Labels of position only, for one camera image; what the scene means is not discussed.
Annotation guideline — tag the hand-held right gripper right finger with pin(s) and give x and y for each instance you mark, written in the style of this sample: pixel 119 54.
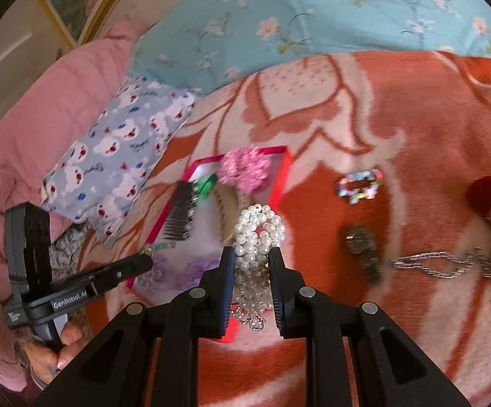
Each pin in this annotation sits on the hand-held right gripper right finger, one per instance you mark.
pixel 277 296

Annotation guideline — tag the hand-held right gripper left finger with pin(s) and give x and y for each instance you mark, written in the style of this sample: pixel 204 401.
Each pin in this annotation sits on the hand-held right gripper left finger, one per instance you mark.
pixel 228 292

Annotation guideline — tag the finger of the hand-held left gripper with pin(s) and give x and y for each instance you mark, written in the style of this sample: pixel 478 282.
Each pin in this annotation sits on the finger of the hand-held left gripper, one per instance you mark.
pixel 122 272

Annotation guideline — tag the purple chiffon flower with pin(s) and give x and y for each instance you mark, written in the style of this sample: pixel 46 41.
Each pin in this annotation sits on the purple chiffon flower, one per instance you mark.
pixel 192 272

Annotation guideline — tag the pink-rimmed white box lid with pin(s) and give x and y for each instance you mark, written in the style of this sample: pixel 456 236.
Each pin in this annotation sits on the pink-rimmed white box lid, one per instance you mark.
pixel 205 241

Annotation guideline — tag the gold headband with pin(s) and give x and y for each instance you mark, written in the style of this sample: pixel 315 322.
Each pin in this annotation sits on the gold headband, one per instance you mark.
pixel 228 212

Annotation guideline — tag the black hair comb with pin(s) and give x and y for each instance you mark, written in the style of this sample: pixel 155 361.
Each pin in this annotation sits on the black hair comb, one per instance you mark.
pixel 180 214

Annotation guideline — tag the green hair clip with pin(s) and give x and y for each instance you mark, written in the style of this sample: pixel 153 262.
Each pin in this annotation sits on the green hair clip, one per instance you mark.
pixel 206 185

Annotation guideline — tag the person's left hand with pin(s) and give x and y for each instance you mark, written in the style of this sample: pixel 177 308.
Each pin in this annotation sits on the person's left hand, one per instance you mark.
pixel 44 360

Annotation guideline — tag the grey patterned cloth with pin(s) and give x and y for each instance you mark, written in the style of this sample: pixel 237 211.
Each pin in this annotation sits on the grey patterned cloth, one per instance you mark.
pixel 69 243

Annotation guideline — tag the bear print pillow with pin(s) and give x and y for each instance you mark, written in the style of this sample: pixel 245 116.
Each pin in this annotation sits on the bear print pillow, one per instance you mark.
pixel 118 152

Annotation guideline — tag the pink quilt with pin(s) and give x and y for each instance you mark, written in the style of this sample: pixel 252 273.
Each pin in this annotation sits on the pink quilt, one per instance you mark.
pixel 42 123

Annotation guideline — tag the orange and white blanket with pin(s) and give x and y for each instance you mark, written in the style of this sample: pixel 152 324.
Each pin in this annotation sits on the orange and white blanket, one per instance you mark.
pixel 355 127

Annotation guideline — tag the gold framed picture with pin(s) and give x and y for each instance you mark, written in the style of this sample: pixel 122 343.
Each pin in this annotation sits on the gold framed picture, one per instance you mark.
pixel 80 0

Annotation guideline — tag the teal floral pillow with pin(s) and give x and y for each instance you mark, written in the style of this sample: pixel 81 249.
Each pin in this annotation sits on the teal floral pillow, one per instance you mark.
pixel 321 12

